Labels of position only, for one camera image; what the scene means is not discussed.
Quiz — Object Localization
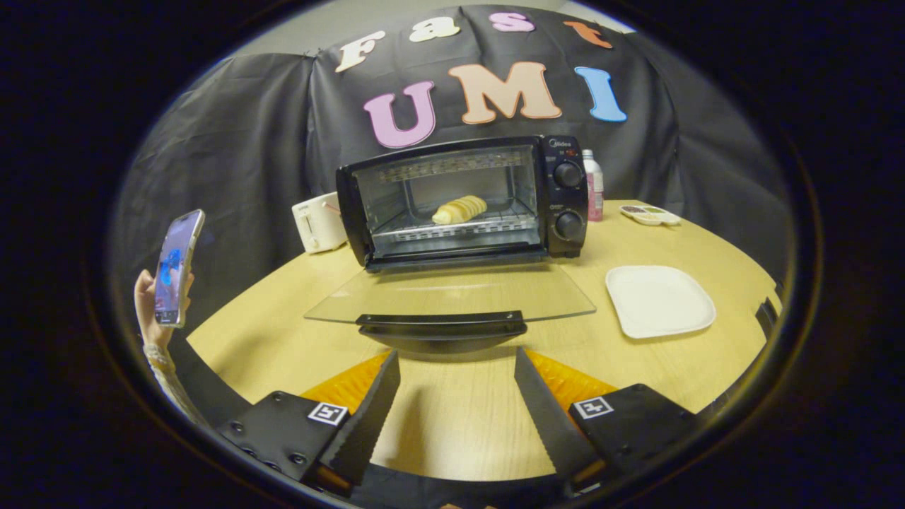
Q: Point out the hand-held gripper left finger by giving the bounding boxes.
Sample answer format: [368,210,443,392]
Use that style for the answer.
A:
[212,351,402,498]

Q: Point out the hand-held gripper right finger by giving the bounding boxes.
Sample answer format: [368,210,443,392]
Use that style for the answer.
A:
[513,346,709,494]

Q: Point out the black toaster oven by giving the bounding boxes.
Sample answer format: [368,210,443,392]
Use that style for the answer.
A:
[304,136,597,354]

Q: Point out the spiral bread roll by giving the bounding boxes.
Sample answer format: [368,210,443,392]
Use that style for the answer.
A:
[432,195,489,226]

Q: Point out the white toaster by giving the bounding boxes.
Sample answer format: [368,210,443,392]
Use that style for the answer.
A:
[292,192,349,254]

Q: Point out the white square plate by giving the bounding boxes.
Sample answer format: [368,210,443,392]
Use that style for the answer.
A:
[605,265,717,339]

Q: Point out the white divided sauce dish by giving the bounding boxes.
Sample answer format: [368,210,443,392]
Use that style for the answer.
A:
[620,204,682,227]

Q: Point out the pink and white bottle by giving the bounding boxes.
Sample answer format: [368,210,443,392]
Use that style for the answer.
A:
[581,149,605,222]

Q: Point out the smartphone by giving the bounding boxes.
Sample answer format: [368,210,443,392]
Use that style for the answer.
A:
[154,209,206,329]

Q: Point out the black chair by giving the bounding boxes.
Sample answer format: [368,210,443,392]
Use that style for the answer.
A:
[754,297,784,341]

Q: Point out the black backdrop cloth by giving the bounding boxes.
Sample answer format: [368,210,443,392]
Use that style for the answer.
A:
[113,6,793,333]

